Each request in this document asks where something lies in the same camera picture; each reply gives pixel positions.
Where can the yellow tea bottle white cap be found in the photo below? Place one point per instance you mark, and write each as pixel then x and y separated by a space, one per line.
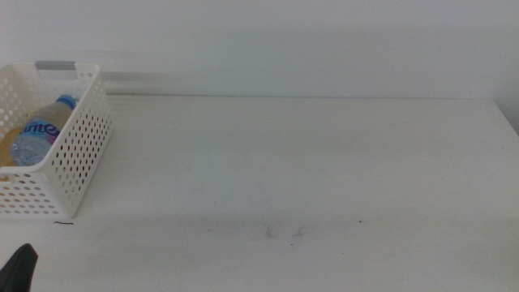
pixel 8 150

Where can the clear water bottle blue label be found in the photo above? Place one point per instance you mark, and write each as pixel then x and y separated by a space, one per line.
pixel 40 134

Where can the white perforated plastic basket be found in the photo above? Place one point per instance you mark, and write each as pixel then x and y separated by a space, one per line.
pixel 85 162

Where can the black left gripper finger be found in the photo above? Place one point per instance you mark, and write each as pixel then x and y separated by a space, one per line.
pixel 18 271

